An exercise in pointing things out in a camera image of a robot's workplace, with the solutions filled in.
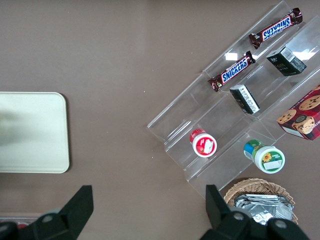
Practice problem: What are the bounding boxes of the stacked foil containers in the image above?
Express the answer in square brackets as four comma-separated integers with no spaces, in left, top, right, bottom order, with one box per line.
[233,192,294,226]

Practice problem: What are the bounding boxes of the green lid white jar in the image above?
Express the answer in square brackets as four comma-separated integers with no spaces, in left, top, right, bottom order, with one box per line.
[243,139,286,174]

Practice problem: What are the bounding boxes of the cream rectangular tray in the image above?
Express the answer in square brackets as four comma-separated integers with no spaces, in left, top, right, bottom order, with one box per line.
[0,91,70,174]

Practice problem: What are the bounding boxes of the red lid white jar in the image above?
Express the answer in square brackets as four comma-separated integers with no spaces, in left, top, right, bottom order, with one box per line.
[189,128,218,159]

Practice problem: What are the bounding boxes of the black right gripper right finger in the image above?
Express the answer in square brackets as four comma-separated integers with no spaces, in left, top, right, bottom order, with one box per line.
[199,184,311,240]

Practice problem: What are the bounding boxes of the small black box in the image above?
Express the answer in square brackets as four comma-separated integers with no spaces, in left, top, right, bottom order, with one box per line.
[266,44,308,77]
[229,83,261,115]

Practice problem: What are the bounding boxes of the light wicker basket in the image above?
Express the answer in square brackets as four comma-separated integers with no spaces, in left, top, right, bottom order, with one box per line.
[223,177,300,226]

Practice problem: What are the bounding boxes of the Snickers chocolate bar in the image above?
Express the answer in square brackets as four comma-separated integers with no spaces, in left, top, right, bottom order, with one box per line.
[207,50,256,93]
[248,7,304,50]

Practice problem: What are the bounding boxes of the clear acrylic stepped shelf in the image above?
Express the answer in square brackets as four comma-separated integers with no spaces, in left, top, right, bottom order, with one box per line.
[146,0,320,201]

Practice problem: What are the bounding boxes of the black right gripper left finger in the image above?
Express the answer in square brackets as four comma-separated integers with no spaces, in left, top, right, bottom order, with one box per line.
[0,184,95,240]

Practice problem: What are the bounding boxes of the red chocolate chip cookie box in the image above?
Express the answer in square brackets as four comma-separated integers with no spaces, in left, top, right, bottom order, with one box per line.
[276,84,320,142]

